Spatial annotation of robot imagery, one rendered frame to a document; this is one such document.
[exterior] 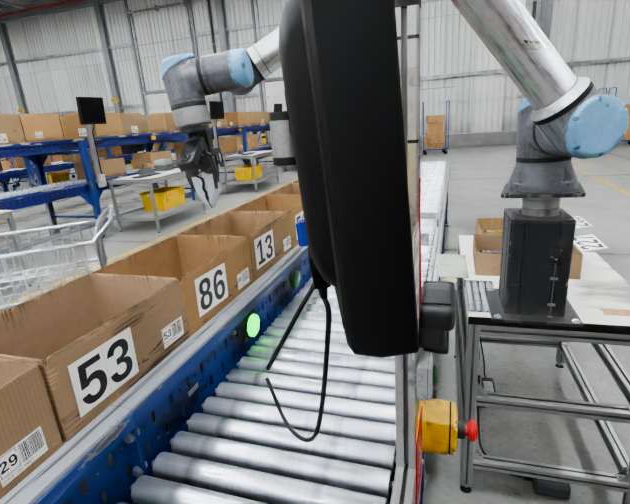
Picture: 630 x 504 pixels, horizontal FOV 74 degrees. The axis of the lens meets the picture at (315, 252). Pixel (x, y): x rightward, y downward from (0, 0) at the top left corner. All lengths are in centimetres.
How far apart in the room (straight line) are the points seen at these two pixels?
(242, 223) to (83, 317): 84
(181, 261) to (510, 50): 120
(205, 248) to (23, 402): 85
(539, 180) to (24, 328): 141
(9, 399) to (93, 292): 54
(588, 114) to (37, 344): 142
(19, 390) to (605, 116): 132
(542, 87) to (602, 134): 18
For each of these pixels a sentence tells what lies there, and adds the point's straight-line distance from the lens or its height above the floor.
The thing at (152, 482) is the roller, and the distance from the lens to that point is 100.
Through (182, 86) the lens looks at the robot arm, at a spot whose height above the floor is 151.
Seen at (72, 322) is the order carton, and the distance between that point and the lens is 129.
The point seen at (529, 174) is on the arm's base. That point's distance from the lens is 142.
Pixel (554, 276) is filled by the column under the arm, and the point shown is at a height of 90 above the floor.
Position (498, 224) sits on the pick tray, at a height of 82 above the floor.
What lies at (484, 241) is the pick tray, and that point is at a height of 81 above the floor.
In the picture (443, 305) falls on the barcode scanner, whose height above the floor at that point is 108.
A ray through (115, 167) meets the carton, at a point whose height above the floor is 92.
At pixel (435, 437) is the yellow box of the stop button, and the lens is 87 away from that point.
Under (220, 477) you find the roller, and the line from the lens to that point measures 97.
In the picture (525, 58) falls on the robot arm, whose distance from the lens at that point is 121.
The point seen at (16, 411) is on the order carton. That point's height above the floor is 100.
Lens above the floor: 141
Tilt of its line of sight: 17 degrees down
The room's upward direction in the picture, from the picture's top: 4 degrees counter-clockwise
